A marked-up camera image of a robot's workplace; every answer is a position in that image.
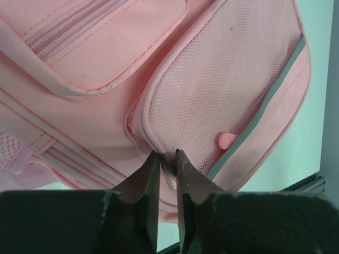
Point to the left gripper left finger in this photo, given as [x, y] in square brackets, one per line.
[120, 220]

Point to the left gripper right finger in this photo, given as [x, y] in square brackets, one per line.
[212, 220]

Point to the pink student backpack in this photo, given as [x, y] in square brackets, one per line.
[90, 88]

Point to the aluminium frame rail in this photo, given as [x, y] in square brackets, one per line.
[312, 184]

